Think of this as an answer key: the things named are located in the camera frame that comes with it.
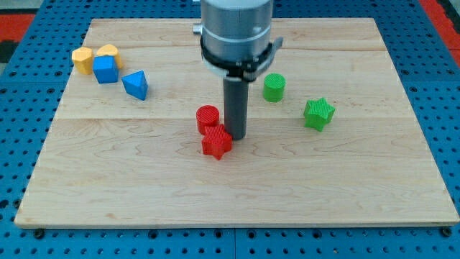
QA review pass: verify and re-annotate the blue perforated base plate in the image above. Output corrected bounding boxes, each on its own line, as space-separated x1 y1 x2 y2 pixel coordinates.
1 0 459 258

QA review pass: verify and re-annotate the blue triangle block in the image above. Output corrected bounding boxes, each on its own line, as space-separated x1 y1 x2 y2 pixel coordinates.
121 71 148 101

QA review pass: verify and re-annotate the yellow heart block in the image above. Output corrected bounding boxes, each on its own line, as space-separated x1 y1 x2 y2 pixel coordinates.
96 44 124 69

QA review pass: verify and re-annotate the blue cube block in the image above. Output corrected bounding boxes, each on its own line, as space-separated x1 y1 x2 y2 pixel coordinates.
93 55 119 84

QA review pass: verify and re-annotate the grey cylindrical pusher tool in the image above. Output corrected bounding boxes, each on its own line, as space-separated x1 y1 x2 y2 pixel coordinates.
223 79 249 140

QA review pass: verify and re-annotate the red star block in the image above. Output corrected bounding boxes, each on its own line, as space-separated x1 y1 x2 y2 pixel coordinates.
201 124 232 160

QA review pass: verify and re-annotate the wooden board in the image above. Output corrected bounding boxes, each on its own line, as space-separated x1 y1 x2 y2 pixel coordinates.
15 18 459 229

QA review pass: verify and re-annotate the red cylinder block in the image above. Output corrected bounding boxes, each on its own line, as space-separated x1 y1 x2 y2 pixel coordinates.
195 105 220 135

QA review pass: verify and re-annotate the green star block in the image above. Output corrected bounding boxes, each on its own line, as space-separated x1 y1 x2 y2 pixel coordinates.
303 98 336 132

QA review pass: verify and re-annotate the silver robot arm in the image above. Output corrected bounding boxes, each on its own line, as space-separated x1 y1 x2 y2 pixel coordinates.
193 0 283 82

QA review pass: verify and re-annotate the yellow hexagon block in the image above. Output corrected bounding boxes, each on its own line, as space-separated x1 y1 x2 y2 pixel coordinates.
71 47 94 75

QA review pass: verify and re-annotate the green cylinder block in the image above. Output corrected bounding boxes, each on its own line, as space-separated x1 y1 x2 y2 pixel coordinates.
262 73 286 102

